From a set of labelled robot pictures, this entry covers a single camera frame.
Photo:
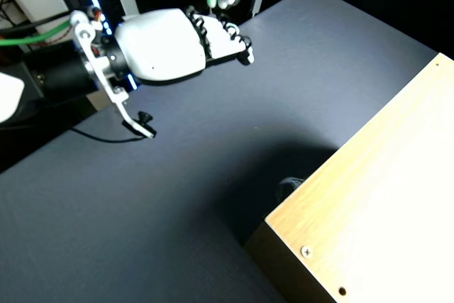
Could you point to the grey table cloth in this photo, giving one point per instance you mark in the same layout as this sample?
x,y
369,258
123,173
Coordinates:
x,y
177,175

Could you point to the light wood cabinet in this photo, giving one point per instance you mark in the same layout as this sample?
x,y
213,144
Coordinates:
x,y
372,193

